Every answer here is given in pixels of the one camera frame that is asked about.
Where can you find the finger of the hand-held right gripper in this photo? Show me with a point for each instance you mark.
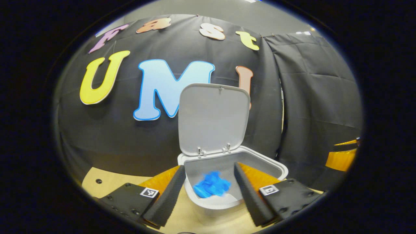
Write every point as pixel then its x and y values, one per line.
pixel 346 147
pixel 341 161

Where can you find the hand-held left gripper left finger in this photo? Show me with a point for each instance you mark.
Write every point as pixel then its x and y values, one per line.
pixel 170 195

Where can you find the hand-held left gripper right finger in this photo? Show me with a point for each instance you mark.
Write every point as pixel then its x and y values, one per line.
pixel 250 195

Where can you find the blue paper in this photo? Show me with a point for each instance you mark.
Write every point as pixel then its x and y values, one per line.
pixel 211 185

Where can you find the white desktop garbage bin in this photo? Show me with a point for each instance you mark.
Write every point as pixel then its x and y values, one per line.
pixel 211 120

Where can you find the wooden desktop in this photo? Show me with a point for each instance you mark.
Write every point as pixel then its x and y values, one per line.
pixel 104 185

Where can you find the black backdrop cloth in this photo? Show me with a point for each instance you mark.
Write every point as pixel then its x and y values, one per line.
pixel 292 97

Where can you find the ceiling light panel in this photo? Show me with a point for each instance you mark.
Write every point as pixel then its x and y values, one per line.
pixel 304 32
pixel 253 1

